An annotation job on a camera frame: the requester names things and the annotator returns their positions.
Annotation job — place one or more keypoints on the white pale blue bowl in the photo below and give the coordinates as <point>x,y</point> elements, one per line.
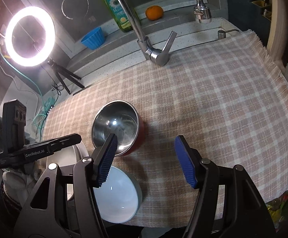
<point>119,198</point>

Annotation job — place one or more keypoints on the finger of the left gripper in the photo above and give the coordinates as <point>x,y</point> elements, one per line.
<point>58,144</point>

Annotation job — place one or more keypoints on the orange fruit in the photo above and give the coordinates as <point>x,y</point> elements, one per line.
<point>154,12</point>

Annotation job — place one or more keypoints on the ring light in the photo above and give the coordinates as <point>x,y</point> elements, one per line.
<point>30,36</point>

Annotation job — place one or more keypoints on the green dish soap bottle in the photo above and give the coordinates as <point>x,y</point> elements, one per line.
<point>119,15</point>

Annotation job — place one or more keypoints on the blue silicone cup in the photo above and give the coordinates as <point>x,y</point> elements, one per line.
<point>94,39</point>

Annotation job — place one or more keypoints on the black power strip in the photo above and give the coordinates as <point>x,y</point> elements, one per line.
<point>49,108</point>

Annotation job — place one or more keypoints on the checkered beige table cloth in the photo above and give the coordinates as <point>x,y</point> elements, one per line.
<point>227,98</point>

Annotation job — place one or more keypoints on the black tripod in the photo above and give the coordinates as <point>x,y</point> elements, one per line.
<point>60,70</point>

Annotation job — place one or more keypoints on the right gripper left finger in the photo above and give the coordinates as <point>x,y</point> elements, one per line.
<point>44,214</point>

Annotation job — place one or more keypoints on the dark blue knife block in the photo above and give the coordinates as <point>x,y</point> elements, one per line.
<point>252,15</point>

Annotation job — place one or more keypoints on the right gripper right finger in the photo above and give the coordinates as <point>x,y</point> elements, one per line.
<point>228,202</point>

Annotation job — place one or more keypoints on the small steel red bowl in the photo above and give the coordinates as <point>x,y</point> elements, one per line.
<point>122,119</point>

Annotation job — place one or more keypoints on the left gloved hand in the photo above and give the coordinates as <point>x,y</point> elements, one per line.
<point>18,185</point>

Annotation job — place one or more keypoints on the white plate gold leaf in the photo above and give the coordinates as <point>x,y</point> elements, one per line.
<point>65,159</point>

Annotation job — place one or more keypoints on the faucet spray hose head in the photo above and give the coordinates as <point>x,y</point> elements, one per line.
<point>202,12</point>

